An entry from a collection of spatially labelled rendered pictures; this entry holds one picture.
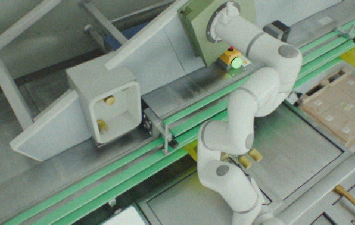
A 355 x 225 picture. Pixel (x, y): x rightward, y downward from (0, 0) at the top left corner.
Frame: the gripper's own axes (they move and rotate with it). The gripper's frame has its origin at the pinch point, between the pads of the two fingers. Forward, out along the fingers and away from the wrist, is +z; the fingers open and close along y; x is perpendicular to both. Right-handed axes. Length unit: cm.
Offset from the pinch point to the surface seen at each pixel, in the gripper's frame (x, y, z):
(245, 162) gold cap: -4.5, 1.9, 2.1
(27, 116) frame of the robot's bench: 66, 17, 36
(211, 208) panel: 10.5, -12.6, -5.1
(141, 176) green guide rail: 33.1, -3.3, 11.9
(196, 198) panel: 14.3, -12.6, 0.6
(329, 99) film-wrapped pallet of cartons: -302, -232, 168
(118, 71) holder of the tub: 34, 33, 30
